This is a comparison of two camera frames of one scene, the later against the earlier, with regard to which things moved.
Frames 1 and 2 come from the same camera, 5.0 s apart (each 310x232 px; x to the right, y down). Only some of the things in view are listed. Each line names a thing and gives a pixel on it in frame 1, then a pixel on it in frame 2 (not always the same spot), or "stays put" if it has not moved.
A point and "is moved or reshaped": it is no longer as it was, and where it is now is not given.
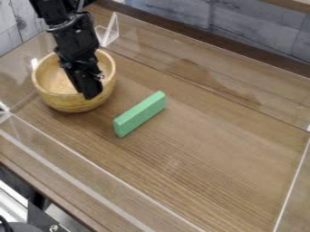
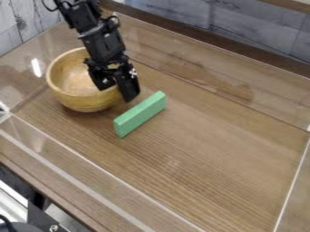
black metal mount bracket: x=42 y=219 stays put
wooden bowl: x=56 y=89 is moved or reshaped
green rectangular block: x=144 y=112 stays put
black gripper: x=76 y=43 -> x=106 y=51
